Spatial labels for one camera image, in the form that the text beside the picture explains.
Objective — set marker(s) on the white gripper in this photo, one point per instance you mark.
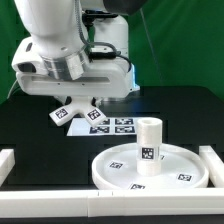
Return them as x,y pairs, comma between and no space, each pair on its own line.
101,79

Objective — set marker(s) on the white table base foot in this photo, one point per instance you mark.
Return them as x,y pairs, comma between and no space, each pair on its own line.
79,105

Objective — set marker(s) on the white round table top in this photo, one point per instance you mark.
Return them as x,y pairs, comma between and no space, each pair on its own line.
116,168

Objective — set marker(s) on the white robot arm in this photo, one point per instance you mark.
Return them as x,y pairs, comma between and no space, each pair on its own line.
75,48

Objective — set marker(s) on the white fiducial marker sheet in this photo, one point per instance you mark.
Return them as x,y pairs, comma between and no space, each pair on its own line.
111,126

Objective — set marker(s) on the white left fence block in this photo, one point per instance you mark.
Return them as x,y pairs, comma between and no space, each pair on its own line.
7,162

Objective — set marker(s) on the white fence block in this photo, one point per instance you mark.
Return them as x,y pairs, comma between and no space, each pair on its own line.
7,162
214,164

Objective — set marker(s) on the white front fence bar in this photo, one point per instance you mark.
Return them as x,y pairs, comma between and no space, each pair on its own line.
99,203

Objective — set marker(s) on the white right fence block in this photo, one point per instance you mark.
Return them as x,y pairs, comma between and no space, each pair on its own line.
214,164

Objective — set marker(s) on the black camera on stand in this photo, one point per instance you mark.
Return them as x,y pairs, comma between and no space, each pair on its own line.
89,16

